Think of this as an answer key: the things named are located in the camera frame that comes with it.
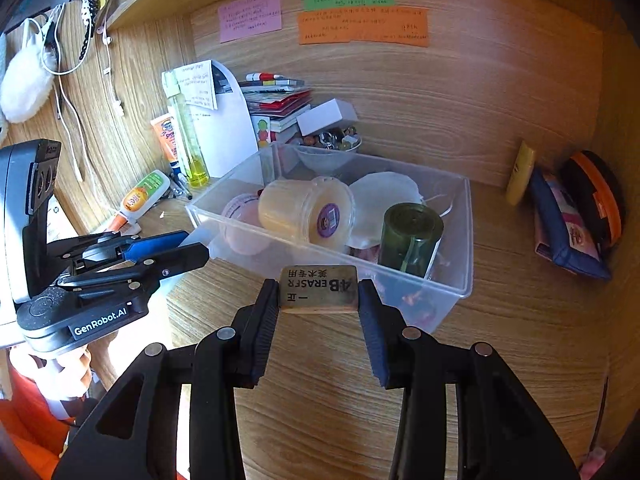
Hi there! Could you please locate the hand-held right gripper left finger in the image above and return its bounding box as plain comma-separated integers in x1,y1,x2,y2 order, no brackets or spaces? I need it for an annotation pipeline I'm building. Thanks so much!
52,277,281,480

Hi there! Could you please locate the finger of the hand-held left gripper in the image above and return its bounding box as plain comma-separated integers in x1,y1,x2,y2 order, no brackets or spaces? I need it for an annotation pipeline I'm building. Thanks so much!
75,230,191,267
62,242,211,292

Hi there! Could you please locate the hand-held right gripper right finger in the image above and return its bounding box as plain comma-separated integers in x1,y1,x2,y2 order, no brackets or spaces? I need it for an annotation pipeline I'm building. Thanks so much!
356,278,581,480

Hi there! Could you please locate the tan rectangular eraser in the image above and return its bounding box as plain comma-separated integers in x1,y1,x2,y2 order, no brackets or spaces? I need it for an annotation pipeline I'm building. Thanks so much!
278,264,360,316

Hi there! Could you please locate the round translucent lidded container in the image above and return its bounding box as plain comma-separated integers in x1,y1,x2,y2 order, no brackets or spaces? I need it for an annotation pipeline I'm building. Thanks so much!
220,192,273,257

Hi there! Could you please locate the dark green cylindrical cup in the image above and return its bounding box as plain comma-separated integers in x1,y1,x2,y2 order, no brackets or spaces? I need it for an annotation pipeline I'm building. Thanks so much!
377,202,445,278

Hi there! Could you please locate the pale plastic cup with lid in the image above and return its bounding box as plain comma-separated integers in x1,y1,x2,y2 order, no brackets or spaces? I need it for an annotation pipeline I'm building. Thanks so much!
257,176,356,248

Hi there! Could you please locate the clear plastic storage box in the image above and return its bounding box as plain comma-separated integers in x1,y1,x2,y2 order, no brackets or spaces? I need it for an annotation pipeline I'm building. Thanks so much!
185,141,475,333

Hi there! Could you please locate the white face mask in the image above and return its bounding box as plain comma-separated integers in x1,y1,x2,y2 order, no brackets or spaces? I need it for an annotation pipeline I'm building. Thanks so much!
345,171,457,251

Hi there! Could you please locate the wooden desktop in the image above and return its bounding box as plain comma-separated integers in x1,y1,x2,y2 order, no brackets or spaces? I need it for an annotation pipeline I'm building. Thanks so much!
65,160,621,480

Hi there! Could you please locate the person's left hand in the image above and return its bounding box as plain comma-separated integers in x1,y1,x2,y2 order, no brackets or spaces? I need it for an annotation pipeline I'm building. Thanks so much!
10,344,95,402

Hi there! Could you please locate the orange pen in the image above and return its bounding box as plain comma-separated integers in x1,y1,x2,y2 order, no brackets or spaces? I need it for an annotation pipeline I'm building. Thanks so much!
102,212,132,235

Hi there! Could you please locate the white bottle orange label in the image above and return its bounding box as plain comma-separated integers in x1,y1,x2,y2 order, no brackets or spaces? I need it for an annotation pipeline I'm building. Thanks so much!
120,171,172,223

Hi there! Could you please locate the white paper slip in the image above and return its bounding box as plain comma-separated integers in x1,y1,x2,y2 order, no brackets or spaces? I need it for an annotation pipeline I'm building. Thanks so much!
42,192,81,241

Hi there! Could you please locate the yellow green spray bottle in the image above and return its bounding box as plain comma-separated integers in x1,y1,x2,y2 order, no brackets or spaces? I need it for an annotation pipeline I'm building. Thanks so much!
165,70,210,188

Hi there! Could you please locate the orange sunscreen tube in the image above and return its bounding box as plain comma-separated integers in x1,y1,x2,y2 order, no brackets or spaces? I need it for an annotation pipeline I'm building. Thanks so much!
150,114,181,167

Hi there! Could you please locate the white paper sheet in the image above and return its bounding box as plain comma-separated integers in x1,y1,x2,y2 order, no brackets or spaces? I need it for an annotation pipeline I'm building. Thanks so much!
161,59,253,179

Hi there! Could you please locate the white bowl of beads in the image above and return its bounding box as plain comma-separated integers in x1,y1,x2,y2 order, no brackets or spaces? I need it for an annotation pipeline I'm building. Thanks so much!
292,127,363,173

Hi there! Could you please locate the stack of books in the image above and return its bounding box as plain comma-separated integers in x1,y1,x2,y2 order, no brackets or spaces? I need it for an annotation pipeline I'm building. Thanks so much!
237,74,313,148

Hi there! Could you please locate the small white box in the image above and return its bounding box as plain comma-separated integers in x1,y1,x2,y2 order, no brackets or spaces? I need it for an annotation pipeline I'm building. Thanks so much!
296,98,358,136

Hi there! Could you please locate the white fluffy pompom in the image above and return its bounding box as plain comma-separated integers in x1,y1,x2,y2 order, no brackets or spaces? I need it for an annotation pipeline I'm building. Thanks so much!
0,25,56,125

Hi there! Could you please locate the yellow tube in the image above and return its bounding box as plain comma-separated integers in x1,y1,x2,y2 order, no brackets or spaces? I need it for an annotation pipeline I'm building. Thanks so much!
505,140,536,206

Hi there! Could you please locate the navy pink pouch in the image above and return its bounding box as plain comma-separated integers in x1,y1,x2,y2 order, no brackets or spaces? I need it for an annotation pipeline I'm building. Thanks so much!
529,166,613,281

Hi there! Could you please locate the black white beaded band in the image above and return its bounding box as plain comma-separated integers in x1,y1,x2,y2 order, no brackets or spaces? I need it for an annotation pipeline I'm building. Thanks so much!
75,0,99,63

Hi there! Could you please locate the pink paper note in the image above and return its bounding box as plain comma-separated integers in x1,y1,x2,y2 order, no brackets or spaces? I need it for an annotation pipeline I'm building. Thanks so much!
218,0,282,43

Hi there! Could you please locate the black orange round case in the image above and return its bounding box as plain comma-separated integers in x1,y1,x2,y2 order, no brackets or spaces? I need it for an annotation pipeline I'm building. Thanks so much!
560,151,626,248

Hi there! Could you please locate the orange paper note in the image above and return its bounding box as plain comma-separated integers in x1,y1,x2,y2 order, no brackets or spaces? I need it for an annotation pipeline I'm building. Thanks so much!
298,7,431,49

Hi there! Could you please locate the green paper note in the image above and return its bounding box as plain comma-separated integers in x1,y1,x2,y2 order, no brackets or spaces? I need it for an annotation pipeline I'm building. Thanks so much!
302,0,395,12

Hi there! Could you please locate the pink coiled cord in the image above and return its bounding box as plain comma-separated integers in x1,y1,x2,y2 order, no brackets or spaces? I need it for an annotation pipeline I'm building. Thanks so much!
350,246,443,328

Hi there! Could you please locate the white earphone cable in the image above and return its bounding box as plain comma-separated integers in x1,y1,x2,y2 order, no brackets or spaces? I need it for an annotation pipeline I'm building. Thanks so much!
97,22,126,117

